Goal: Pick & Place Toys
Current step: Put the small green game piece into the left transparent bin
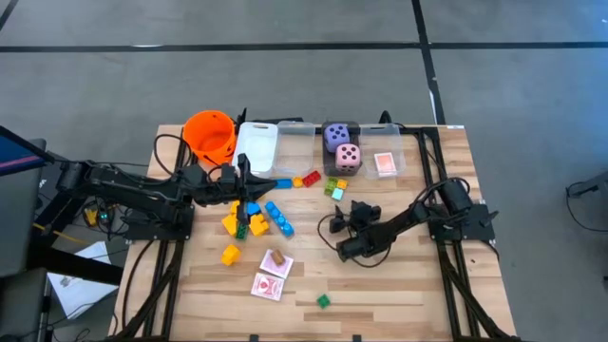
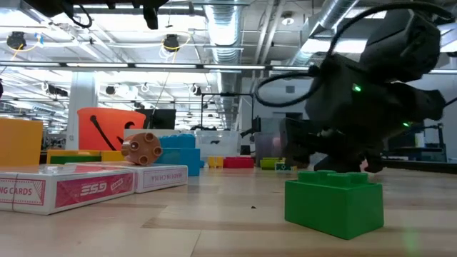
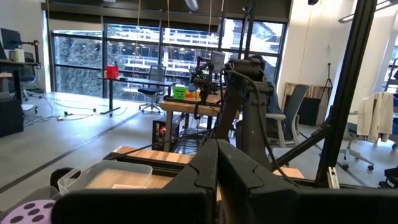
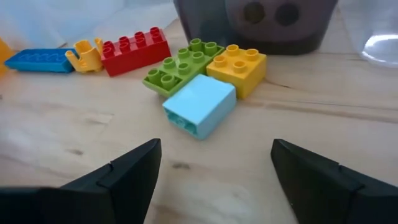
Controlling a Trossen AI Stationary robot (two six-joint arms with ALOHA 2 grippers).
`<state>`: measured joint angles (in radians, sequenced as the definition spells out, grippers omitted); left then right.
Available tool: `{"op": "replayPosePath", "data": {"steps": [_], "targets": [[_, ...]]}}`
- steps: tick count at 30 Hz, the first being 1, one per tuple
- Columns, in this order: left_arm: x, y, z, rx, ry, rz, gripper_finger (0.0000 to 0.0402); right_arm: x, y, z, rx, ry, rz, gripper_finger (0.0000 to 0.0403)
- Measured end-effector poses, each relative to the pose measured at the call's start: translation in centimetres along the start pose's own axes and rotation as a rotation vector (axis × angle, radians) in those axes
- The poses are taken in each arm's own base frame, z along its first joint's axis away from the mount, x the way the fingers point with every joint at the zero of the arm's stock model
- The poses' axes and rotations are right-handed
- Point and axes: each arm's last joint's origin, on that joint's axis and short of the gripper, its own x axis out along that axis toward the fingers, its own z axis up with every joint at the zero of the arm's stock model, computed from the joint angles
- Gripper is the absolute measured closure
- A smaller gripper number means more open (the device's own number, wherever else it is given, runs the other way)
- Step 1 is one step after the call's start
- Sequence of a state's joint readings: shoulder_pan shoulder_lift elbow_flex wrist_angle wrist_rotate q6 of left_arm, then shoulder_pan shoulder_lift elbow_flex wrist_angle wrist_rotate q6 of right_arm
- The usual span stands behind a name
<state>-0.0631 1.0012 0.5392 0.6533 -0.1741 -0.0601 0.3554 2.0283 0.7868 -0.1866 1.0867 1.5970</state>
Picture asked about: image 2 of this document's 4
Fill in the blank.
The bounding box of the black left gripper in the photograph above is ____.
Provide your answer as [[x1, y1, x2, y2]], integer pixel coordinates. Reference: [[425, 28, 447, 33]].
[[103, 0, 169, 31]]

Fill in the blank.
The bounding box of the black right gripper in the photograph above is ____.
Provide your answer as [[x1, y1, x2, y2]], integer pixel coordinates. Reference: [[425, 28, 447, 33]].
[[305, 55, 447, 174]]

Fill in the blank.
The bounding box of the tan round studded block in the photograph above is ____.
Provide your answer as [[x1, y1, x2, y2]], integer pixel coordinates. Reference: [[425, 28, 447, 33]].
[[121, 132, 164, 166]]

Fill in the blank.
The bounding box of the long blue building block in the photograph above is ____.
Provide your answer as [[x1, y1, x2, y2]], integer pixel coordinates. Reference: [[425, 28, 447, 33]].
[[156, 147, 205, 177]]

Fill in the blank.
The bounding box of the dark background desk cluster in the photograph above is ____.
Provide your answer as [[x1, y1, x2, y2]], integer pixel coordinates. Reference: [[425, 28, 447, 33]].
[[385, 123, 447, 163]]

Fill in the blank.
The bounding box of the long ceiling light bar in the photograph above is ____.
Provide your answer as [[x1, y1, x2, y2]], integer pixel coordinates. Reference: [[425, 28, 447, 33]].
[[0, 61, 457, 75]]

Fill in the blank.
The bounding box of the white building column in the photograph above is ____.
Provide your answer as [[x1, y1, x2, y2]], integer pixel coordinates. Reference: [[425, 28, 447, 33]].
[[65, 71, 100, 153]]

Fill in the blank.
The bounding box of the black background monitor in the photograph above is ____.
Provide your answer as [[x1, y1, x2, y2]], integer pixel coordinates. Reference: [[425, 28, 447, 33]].
[[137, 109, 177, 131]]

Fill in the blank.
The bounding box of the orange plastic bucket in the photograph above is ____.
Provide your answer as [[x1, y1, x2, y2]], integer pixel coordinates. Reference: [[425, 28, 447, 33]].
[[77, 107, 146, 151]]

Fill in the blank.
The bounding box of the black ceiling camera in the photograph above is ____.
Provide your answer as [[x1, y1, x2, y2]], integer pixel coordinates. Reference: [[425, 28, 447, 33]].
[[6, 31, 28, 51], [163, 34, 181, 54]]

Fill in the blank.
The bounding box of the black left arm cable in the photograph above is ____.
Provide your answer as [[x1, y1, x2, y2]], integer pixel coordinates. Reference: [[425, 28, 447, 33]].
[[62, 0, 94, 29]]

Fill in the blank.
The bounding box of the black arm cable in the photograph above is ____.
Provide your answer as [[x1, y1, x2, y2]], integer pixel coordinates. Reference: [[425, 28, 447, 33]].
[[253, 1, 456, 109], [62, 0, 94, 29]]

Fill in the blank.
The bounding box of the silver ventilation duct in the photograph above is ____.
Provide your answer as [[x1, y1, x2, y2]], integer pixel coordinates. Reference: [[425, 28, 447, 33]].
[[202, 0, 246, 108], [285, 0, 360, 69]]

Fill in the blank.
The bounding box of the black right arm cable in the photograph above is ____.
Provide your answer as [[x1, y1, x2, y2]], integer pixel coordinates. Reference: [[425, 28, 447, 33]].
[[253, 1, 456, 109]]

